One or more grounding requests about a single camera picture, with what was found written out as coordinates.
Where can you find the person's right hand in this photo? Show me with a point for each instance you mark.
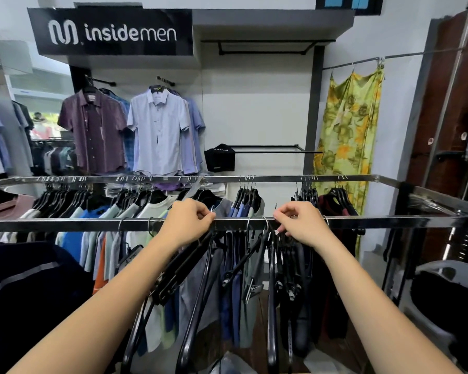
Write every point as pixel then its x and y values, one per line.
pixel 308 225

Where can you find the black bag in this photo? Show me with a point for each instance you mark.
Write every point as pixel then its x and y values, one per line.
pixel 440 307

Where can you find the thin black clothes hanger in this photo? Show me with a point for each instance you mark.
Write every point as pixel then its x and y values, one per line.
pixel 197 307

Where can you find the brown wooden door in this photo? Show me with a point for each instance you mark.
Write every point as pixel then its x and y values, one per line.
pixel 452 93

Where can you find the black ceiling-mounted rail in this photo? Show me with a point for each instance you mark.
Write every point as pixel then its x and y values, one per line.
pixel 265 41

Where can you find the blue checked shirt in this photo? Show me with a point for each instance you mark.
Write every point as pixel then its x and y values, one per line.
pixel 128 144

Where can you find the person's left forearm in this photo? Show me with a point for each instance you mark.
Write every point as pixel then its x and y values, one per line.
pixel 101 307

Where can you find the person's right forearm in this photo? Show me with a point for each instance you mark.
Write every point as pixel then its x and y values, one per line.
pixel 374 307

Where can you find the black shop sign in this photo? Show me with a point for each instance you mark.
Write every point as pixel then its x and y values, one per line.
pixel 109 33

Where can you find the dark framed window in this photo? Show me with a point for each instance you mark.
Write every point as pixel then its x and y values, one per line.
pixel 349 3

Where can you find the chrome clothes rack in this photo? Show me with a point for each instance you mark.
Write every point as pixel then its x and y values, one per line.
pixel 101 224

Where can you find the row of grey-blue wall shirts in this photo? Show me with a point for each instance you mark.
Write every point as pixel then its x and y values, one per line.
pixel 0 132

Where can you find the row of black hangers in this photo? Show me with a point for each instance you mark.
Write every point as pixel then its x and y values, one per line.
pixel 66 198

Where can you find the maroon short-sleeve shirt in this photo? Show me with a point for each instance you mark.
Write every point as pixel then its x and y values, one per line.
pixel 95 132

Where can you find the pale blue short-sleeve shirt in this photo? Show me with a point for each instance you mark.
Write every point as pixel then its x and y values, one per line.
pixel 158 132

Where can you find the person's left thumb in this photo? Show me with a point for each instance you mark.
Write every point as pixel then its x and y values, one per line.
pixel 206 226

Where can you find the black hanger with long neck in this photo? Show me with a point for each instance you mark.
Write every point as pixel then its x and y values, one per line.
pixel 272 299

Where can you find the periwinkle short-sleeve shirt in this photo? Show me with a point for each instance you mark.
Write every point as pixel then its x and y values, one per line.
pixel 195 132

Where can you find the mauve t-shirt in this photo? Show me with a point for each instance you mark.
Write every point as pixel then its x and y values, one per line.
pixel 15 206

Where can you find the navy garment with grey stripe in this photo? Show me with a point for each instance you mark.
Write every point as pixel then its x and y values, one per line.
pixel 27 299

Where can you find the person's right thumb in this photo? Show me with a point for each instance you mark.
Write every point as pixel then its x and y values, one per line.
pixel 286 226

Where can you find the thin metal hanging rod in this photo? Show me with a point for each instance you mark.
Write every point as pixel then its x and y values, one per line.
pixel 413 54

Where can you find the group of dark garments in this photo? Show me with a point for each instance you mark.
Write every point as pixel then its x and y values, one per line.
pixel 327 276

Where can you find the yellow floral dress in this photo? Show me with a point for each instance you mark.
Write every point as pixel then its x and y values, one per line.
pixel 349 124

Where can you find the black wall post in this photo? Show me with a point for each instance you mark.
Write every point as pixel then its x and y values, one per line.
pixel 313 112

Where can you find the white plastic chair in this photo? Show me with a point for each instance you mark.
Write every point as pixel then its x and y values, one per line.
pixel 460 272

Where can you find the black wall rail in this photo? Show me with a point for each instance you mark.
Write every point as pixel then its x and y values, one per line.
pixel 273 152

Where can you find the black cap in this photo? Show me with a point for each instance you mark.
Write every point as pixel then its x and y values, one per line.
pixel 219 159

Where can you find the distant rack of clothes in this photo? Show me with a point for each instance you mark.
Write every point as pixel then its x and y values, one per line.
pixel 54 157

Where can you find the thick black clip hanger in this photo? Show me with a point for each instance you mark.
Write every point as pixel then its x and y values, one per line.
pixel 179 268

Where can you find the clear plastic bag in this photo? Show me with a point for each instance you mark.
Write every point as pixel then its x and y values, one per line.
pixel 232 366

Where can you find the person's left hand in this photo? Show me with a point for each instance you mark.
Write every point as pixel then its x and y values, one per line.
pixel 183 225

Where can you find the row of pastel t-shirts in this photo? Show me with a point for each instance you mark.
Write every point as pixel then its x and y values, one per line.
pixel 85 245

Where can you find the white plastic bag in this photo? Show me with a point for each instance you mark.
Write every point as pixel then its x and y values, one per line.
pixel 327 364

